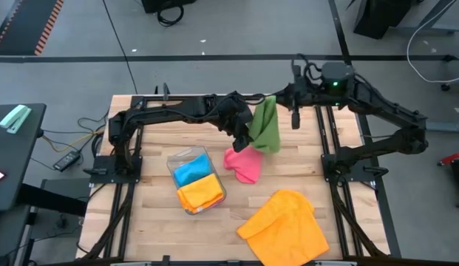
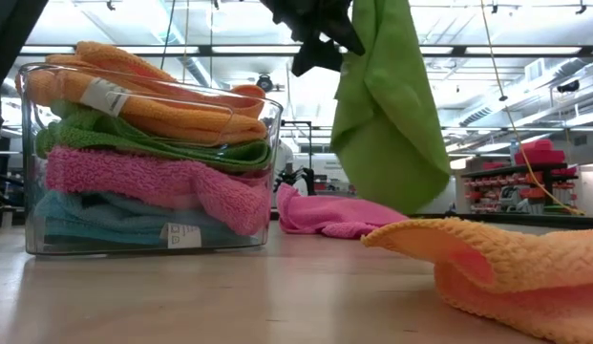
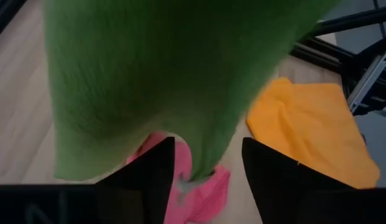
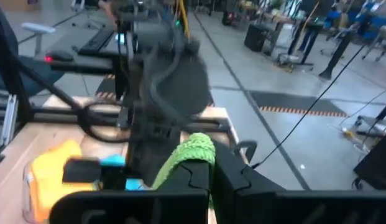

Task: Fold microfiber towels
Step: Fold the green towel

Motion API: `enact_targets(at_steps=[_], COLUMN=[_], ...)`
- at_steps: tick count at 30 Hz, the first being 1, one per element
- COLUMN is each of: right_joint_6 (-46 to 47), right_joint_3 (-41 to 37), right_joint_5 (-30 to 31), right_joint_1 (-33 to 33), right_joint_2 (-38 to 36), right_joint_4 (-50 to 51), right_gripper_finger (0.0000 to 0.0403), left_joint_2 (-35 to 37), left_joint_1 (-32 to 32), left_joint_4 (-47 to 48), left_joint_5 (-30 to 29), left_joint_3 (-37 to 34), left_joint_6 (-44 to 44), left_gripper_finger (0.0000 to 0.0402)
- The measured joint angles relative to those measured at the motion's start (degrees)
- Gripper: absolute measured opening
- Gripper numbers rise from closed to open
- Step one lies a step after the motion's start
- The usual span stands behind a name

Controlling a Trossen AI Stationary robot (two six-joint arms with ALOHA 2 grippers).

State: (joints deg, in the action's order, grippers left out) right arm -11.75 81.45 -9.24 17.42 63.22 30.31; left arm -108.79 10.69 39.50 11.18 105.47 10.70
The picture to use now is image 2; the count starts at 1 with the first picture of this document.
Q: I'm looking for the person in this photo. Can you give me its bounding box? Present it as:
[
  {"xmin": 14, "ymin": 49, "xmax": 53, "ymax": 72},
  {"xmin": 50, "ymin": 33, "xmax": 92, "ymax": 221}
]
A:
[{"xmin": 272, "ymin": 139, "xmax": 295, "ymax": 192}]

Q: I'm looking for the green microfiber towel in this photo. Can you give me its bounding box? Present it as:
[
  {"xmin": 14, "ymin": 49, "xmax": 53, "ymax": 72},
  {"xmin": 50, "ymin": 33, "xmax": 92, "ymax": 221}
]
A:
[
  {"xmin": 35, "ymin": 99, "xmax": 273, "ymax": 173},
  {"xmin": 329, "ymin": 0, "xmax": 451, "ymax": 215}
]

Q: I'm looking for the clear plastic bin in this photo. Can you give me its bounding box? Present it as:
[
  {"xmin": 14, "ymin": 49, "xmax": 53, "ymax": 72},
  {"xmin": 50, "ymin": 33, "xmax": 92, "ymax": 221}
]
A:
[{"xmin": 16, "ymin": 61, "xmax": 284, "ymax": 257}]

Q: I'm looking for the pink microfiber towel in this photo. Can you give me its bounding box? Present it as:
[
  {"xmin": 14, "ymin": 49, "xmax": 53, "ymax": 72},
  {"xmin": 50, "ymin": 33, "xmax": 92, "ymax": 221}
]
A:
[
  {"xmin": 45, "ymin": 145, "xmax": 273, "ymax": 238},
  {"xmin": 275, "ymin": 183, "xmax": 410, "ymax": 240}
]

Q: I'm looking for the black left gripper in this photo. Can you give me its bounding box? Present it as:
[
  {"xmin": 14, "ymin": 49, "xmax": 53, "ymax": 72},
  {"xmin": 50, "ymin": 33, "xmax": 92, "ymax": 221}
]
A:
[{"xmin": 260, "ymin": 0, "xmax": 367, "ymax": 77}]

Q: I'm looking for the overhead light bar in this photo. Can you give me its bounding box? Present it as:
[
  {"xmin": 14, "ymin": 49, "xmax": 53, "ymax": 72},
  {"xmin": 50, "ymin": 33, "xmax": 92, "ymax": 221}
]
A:
[{"xmin": 18, "ymin": 44, "xmax": 593, "ymax": 59}]

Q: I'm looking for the blue microfiber towel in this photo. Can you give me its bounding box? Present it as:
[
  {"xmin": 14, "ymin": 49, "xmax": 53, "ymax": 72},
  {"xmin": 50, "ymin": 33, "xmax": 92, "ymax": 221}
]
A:
[{"xmin": 32, "ymin": 190, "xmax": 254, "ymax": 247}]

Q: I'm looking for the orange microfiber towel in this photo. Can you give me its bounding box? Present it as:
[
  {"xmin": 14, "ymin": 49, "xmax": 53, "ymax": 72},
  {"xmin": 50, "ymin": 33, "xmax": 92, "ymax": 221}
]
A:
[
  {"xmin": 360, "ymin": 217, "xmax": 593, "ymax": 344},
  {"xmin": 16, "ymin": 40, "xmax": 269, "ymax": 147}
]

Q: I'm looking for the black metal table frame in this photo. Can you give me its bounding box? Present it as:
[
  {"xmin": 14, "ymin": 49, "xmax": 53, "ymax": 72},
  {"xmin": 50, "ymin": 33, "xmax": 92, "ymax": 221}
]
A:
[{"xmin": 269, "ymin": 209, "xmax": 593, "ymax": 230}]

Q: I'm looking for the ceiling air vent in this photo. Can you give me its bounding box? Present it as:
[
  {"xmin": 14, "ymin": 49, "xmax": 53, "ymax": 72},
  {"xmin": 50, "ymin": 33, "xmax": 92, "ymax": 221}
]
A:
[{"xmin": 524, "ymin": 58, "xmax": 546, "ymax": 84}]

